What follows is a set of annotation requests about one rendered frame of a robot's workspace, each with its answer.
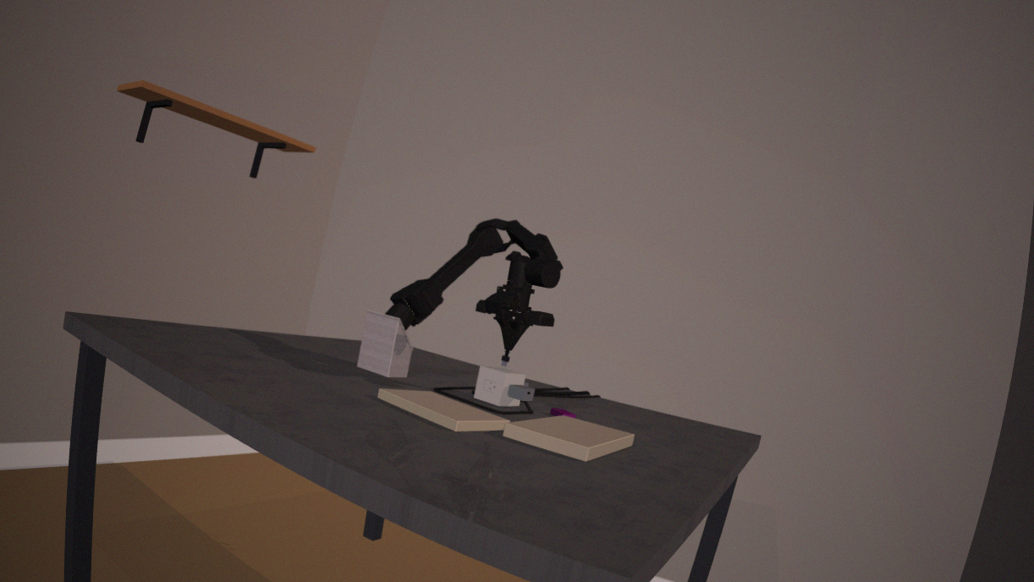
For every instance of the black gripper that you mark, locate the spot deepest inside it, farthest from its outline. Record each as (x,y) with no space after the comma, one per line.
(513,329)

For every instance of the beige flat board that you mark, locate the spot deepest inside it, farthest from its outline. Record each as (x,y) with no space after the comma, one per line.
(442,410)

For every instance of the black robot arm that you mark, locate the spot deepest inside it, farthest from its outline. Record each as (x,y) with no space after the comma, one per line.
(540,269)

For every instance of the flat beige slab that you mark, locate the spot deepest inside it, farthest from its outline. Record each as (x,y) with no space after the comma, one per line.
(569,437)

